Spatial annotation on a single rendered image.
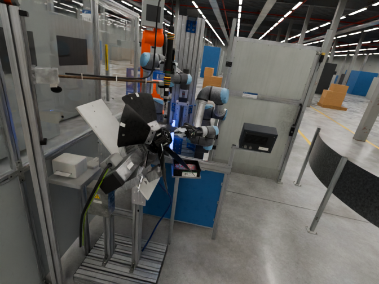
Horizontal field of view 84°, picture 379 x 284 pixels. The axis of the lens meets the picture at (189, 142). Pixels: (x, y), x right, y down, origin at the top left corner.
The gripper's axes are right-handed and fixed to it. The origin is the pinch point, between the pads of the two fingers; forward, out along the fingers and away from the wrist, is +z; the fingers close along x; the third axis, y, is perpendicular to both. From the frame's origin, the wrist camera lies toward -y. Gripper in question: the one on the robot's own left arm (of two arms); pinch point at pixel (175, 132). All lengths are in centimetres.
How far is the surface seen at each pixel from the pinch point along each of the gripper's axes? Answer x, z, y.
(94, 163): 32, 53, -17
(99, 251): 110, 54, 0
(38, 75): -35, 76, 2
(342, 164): 24, -167, 45
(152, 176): 22.8, 21.0, 18.1
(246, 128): -7, -54, 14
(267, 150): 8, -71, 26
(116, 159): 0, 46, 26
